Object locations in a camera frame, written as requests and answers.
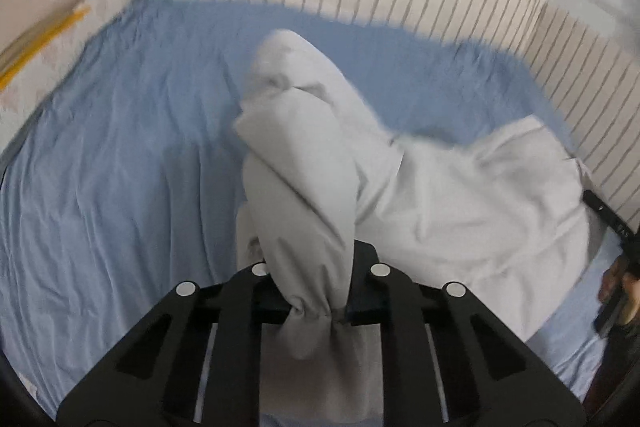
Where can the blue bed sheet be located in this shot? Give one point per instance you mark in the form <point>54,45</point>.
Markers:
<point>125,157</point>

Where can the floral cloth with yellow stripes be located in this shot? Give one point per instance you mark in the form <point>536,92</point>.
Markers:
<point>45,42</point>

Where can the person's right hand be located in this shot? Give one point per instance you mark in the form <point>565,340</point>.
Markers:
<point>611,279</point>

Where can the white puffer jacket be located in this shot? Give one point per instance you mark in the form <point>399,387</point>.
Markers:
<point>450,207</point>

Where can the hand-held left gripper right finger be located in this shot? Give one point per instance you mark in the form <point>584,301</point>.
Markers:
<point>362,307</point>

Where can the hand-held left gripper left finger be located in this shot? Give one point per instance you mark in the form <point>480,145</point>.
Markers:
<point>270,309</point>

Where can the person's right forearm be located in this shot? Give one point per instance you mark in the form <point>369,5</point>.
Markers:
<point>617,367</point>

